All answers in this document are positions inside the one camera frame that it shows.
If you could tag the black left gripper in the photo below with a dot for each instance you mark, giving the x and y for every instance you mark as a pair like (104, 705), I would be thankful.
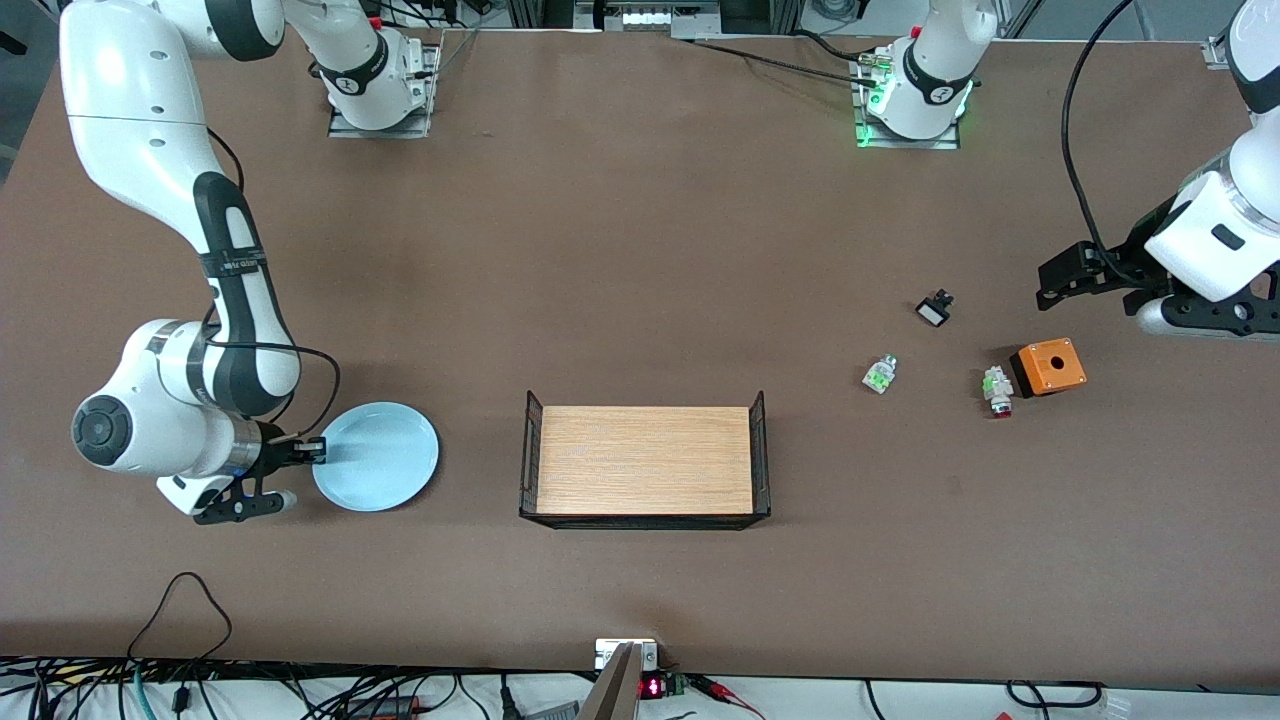
(1134, 252)

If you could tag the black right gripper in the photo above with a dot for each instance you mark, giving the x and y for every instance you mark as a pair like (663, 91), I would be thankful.
(272, 449)

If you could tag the light blue round plate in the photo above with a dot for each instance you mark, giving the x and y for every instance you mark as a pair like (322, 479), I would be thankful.
(385, 460)

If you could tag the red push button switch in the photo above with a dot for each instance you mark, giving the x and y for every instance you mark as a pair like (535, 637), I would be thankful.
(997, 388)

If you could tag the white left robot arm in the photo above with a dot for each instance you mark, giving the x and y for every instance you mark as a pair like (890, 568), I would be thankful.
(935, 60)

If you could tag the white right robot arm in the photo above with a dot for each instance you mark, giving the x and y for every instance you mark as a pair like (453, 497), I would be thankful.
(130, 90)

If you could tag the orange box with round hole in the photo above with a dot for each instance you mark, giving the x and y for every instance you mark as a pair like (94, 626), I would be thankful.
(1050, 372)

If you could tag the grey metal mounting bar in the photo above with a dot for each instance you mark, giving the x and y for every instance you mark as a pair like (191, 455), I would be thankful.
(612, 695)

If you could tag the circuit board red display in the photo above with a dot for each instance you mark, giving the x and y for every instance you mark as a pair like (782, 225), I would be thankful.
(652, 688)

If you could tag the red test lead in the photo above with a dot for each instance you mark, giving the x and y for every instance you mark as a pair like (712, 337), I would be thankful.
(712, 686)

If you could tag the white power strip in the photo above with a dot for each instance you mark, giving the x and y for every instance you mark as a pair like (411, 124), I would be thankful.
(650, 18)

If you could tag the small black switch module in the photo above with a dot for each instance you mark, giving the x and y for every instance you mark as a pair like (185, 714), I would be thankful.
(933, 312)

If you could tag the green push button switch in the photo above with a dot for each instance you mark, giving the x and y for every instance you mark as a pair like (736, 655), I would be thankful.
(880, 376)

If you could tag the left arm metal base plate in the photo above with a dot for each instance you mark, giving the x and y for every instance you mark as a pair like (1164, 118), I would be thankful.
(870, 142)

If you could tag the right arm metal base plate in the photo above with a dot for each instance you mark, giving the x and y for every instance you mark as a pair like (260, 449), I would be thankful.
(380, 132)

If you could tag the silver metal bracket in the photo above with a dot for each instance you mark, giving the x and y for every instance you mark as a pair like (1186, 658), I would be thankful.
(605, 655)

